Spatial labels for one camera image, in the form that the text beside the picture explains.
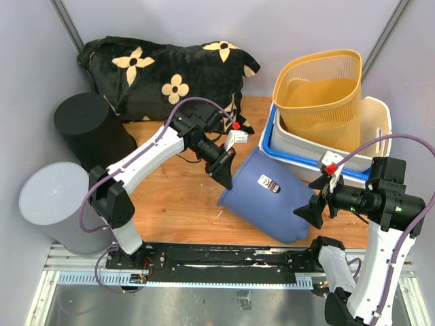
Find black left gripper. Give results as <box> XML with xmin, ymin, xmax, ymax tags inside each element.
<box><xmin>190</xmin><ymin>137</ymin><xmax>237</xmax><ymax>190</ymax></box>

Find blue bucket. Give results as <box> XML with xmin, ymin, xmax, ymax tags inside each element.
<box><xmin>217</xmin><ymin>147</ymin><xmax>315</xmax><ymax>244</ymax></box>

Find yellow slatted basket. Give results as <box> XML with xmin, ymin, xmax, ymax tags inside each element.
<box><xmin>273</xmin><ymin>49</ymin><xmax>362</xmax><ymax>152</ymax></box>

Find black large bucket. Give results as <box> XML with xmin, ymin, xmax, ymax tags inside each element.
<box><xmin>54</xmin><ymin>92</ymin><xmax>137</xmax><ymax>172</ymax></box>

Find grey bucket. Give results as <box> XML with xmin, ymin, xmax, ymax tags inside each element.
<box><xmin>19</xmin><ymin>162</ymin><xmax>113</xmax><ymax>256</ymax></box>

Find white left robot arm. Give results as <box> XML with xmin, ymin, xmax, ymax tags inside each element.
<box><xmin>90</xmin><ymin>113</ymin><xmax>247</xmax><ymax>269</ymax></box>

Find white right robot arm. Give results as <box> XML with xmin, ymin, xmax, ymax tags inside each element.
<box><xmin>294</xmin><ymin>151</ymin><xmax>425</xmax><ymax>325</ymax></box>

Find blue rimmed white tub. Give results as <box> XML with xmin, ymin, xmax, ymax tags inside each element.
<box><xmin>258</xmin><ymin>103</ymin><xmax>370</xmax><ymax>188</ymax></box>

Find beige perforated basket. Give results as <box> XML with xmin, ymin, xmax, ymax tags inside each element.
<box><xmin>271</xmin><ymin>96</ymin><xmax>392</xmax><ymax>173</ymax></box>

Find black floral pillow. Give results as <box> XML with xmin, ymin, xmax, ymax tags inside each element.
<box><xmin>77</xmin><ymin>37</ymin><xmax>260</xmax><ymax>134</ymax></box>

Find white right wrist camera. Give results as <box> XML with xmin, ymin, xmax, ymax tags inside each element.
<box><xmin>319</xmin><ymin>151</ymin><xmax>344</xmax><ymax>193</ymax></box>

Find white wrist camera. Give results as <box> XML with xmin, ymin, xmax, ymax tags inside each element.
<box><xmin>319</xmin><ymin>151</ymin><xmax>344</xmax><ymax>193</ymax></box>
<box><xmin>224</xmin><ymin>122</ymin><xmax>249</xmax><ymax>151</ymax></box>

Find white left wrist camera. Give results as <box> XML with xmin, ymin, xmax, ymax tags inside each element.
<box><xmin>224</xmin><ymin>122</ymin><xmax>249</xmax><ymax>151</ymax></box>

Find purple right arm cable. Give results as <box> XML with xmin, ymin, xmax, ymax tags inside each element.
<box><xmin>334</xmin><ymin>134</ymin><xmax>435</xmax><ymax>326</ymax></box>

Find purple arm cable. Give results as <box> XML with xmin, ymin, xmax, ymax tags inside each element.
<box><xmin>78</xmin><ymin>97</ymin><xmax>239</xmax><ymax>295</ymax></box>
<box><xmin>334</xmin><ymin>134</ymin><xmax>435</xmax><ymax>326</ymax></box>

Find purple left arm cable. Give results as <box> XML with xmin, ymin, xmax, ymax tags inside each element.
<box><xmin>78</xmin><ymin>97</ymin><xmax>239</xmax><ymax>295</ymax></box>

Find black mounting rail plate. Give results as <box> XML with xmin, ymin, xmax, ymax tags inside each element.
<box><xmin>105</xmin><ymin>242</ymin><xmax>323</xmax><ymax>285</ymax></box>

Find right aluminium frame rail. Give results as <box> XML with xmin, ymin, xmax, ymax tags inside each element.
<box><xmin>362</xmin><ymin>0</ymin><xmax>414</xmax><ymax>82</ymax></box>

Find aluminium frame rail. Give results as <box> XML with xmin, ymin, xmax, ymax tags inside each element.
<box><xmin>50</xmin><ymin>0</ymin><xmax>84</xmax><ymax>52</ymax></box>
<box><xmin>362</xmin><ymin>0</ymin><xmax>414</xmax><ymax>82</ymax></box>

